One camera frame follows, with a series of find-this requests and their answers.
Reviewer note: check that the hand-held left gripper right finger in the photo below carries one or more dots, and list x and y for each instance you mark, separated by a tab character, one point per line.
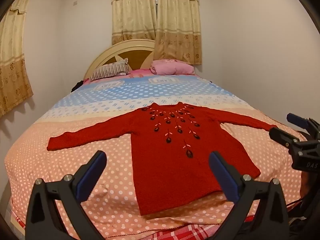
224	177

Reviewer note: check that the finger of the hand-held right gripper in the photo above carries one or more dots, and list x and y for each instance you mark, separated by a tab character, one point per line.
297	120
282	135

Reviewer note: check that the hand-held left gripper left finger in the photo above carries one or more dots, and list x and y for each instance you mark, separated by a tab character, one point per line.
91	177

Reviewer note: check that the red embroidered knit sweater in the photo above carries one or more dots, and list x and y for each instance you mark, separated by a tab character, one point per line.
180	160

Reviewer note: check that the polka dot bed blanket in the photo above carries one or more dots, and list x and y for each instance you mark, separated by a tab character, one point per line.
75	135

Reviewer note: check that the red plaid sheet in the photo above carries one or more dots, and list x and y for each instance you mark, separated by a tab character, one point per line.
185	232

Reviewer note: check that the dark cloth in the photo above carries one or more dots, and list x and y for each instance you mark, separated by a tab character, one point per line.
76	86

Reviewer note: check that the striped pillow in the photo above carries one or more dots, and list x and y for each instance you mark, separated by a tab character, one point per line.
110	70

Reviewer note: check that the pink patterned pillow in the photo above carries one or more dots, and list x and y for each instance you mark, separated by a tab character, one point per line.
140	73

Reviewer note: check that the pink folded blanket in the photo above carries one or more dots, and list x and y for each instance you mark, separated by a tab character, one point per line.
172	67

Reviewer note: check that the cream wooden headboard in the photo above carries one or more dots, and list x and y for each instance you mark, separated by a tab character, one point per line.
110	55

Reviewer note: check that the beige floral curtain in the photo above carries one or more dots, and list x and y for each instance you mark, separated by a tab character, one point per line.
132	12
12	62
178	22

